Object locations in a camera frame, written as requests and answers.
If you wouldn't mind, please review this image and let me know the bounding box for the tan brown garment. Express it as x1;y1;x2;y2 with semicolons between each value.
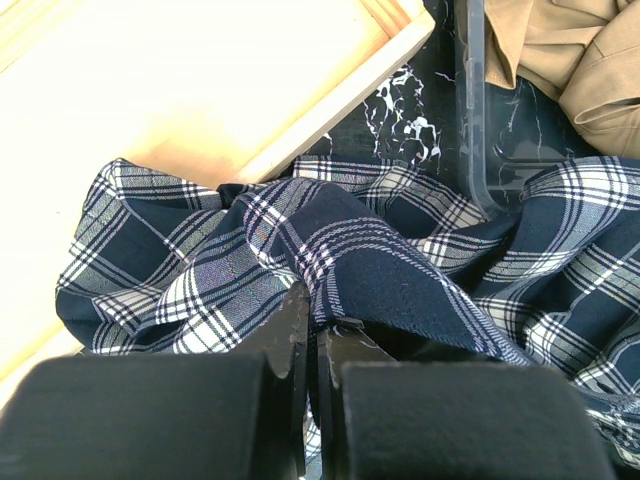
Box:
484;1;639;159

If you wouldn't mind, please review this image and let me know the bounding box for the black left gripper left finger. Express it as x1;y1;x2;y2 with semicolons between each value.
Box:
1;284;308;479

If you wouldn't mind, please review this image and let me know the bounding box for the wooden clothes rack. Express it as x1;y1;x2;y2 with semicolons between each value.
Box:
1;1;435;384

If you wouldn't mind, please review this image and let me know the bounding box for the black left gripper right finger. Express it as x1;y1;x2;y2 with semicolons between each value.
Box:
317;322;616;479

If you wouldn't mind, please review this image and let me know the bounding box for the navy plaid skirt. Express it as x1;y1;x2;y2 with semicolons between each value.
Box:
55;156;639;467

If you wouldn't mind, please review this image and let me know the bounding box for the grey plastic bin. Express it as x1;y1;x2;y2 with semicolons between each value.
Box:
455;1;639;216

